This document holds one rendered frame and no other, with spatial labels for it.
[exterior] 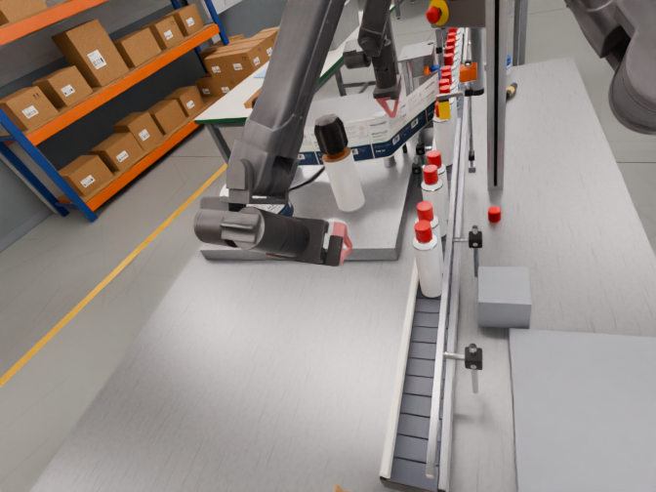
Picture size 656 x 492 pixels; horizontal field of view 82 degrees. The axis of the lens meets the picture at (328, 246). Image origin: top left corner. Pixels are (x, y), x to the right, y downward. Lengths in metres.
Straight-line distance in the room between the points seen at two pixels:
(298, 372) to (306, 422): 0.12
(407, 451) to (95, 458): 0.73
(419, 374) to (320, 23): 0.63
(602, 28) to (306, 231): 0.39
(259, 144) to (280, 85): 0.07
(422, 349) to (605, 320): 0.38
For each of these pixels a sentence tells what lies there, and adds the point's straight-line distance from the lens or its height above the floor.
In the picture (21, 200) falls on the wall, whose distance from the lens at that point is 5.05.
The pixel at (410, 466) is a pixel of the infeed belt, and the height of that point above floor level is 0.88.
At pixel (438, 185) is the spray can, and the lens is 0.94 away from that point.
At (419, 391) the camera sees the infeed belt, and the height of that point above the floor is 0.88.
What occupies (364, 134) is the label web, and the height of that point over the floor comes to 1.02.
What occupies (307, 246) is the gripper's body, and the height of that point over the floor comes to 1.24.
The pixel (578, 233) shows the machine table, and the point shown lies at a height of 0.83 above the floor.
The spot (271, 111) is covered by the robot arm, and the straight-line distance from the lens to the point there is 0.48.
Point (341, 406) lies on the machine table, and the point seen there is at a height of 0.83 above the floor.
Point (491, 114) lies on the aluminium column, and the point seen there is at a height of 1.08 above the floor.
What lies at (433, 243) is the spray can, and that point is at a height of 1.04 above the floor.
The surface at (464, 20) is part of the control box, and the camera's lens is 1.09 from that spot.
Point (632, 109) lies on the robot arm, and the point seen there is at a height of 1.42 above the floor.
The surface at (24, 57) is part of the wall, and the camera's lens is 5.19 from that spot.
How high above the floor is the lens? 1.60
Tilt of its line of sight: 40 degrees down
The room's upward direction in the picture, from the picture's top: 22 degrees counter-clockwise
